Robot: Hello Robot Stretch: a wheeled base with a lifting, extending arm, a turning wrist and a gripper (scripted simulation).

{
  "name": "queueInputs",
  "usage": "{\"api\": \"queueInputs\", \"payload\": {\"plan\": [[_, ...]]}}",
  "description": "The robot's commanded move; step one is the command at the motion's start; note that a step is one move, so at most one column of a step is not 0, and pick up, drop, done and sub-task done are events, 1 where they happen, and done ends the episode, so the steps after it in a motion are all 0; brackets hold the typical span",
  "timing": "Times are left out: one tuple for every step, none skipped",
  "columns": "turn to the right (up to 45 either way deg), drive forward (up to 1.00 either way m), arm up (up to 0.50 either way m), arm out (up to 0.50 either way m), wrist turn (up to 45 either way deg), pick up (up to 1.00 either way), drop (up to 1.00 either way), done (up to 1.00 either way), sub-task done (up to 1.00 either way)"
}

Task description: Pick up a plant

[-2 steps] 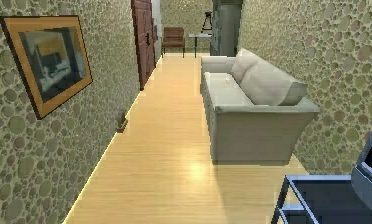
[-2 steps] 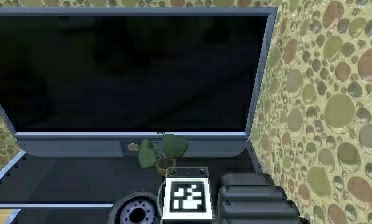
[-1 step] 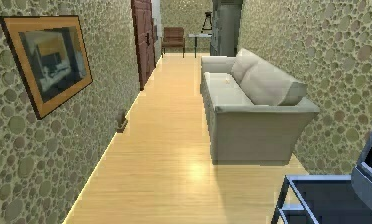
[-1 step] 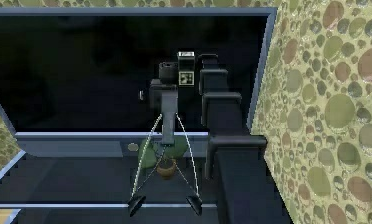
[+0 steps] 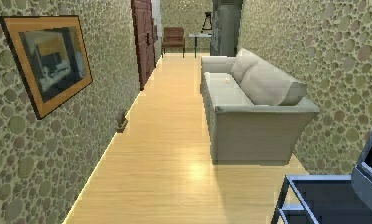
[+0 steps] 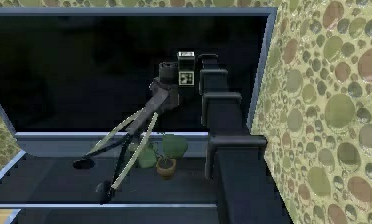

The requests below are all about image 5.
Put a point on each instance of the small pale object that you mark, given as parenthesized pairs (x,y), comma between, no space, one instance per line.
(227,80)

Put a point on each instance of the beige sofa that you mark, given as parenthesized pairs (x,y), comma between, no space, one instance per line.
(250,110)

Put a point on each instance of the brown wooden chair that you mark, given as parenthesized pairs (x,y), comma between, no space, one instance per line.
(173,37)

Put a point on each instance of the grey glass top table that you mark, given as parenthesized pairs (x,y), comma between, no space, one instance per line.
(199,36)

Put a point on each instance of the dark red room door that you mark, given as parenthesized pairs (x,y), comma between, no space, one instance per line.
(143,40)

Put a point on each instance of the grey metal fridge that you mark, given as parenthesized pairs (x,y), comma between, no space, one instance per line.
(225,28)

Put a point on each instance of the black tripod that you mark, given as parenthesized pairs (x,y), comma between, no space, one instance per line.
(207,21)

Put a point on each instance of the black television stand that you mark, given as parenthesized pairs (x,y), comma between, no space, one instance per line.
(322,200)

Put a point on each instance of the grey television set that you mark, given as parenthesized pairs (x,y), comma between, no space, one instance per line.
(367,173)

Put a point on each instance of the orange framed wall picture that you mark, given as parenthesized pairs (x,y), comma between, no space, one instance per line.
(50,63)

